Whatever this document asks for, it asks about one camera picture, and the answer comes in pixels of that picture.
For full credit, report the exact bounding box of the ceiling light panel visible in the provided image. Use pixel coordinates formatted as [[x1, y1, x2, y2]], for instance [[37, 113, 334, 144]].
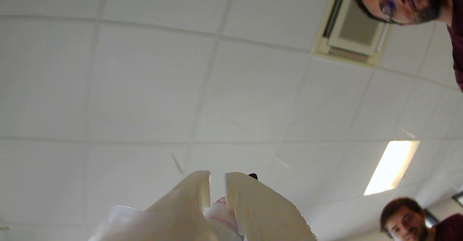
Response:
[[364, 140, 420, 196]]

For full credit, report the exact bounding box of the ceiling air vent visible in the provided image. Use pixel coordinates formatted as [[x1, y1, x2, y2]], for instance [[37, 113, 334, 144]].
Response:
[[312, 0, 392, 69]]

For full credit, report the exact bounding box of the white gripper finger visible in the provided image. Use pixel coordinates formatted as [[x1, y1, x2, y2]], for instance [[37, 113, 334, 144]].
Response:
[[223, 172, 319, 241], [89, 170, 220, 241]]

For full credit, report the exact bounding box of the red whiteboard marker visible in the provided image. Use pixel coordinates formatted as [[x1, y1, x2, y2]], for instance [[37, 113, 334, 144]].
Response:
[[204, 173, 259, 241]]

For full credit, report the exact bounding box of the dark-haired person's head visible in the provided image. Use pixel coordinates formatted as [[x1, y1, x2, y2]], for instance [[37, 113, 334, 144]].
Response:
[[379, 197, 434, 241]]

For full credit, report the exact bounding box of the maroon shirt torso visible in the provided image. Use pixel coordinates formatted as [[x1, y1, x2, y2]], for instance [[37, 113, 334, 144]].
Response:
[[445, 0, 463, 92], [431, 213, 463, 241]]

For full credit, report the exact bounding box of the bearded head with glasses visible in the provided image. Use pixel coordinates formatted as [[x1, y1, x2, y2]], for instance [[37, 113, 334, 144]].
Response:
[[349, 0, 453, 26]]

